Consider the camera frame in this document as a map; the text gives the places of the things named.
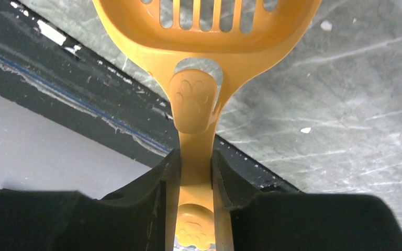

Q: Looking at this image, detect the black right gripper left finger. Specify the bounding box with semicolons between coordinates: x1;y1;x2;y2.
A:
0;150;181;250

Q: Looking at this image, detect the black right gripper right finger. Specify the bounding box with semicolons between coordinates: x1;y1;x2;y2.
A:
211;150;402;250

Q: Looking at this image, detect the yellow slotted scoop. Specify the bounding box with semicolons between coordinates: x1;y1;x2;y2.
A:
93;1;320;250

